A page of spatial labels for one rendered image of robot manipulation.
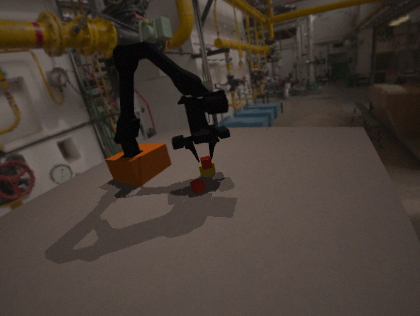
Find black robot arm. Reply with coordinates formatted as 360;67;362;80
113;41;229;158

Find yellow cube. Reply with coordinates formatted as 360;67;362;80
199;162;216;178

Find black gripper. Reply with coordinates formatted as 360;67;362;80
172;115;230;162

